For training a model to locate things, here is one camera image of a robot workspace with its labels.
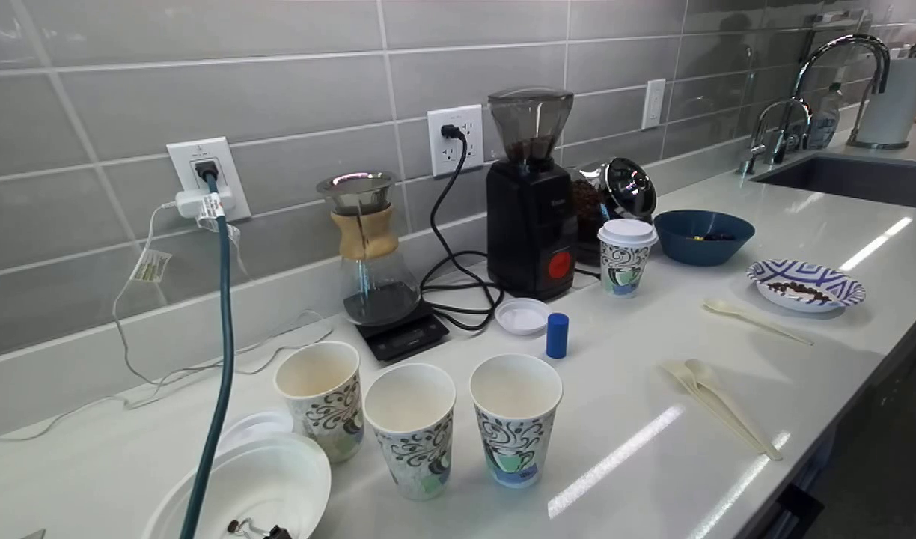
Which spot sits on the lidded patterned paper cup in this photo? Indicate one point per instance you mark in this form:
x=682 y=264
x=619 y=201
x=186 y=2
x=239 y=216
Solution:
x=623 y=249

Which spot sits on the small white lid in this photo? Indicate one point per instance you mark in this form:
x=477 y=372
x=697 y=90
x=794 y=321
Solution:
x=523 y=315

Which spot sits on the glass pour-over coffee carafe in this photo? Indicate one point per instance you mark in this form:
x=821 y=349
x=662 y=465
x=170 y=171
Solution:
x=379 y=287

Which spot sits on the black coffee grinder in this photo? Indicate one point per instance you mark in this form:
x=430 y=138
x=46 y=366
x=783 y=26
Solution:
x=531 y=210

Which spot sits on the black digital scale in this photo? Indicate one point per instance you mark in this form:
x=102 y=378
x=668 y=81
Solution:
x=405 y=337

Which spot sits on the small blue cylinder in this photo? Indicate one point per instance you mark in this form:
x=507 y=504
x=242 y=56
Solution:
x=559 y=337

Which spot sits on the dark blue bowl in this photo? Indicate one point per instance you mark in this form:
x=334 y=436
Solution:
x=701 y=237

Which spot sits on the white plastic fork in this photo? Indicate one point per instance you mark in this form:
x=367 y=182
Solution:
x=700 y=382

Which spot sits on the white plastic spoon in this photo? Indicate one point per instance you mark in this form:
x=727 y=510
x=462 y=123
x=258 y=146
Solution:
x=730 y=309

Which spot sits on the white bowl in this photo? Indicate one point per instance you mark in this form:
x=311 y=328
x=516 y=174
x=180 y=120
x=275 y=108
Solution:
x=269 y=489

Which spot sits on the blue white patterned plate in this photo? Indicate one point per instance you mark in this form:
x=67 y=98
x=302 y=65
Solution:
x=804 y=287

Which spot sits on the chrome kitchen faucet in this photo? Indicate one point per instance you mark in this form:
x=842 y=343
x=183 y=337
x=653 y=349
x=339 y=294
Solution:
x=798 y=114

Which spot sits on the kitchen sink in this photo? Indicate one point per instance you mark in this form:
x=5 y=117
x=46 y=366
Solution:
x=852 y=177

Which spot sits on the white canister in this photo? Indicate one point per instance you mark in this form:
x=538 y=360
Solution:
x=890 y=114

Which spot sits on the middle white wall outlet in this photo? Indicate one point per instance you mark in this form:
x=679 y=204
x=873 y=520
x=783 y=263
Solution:
x=457 y=138

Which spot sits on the white wall outlet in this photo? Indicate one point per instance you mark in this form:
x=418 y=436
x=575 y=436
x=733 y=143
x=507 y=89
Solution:
x=207 y=168
x=457 y=138
x=653 y=104

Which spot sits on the right white wall outlet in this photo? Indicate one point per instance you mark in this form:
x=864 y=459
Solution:
x=653 y=104

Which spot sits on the left white wall outlet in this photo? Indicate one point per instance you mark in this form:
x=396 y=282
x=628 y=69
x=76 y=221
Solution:
x=207 y=168

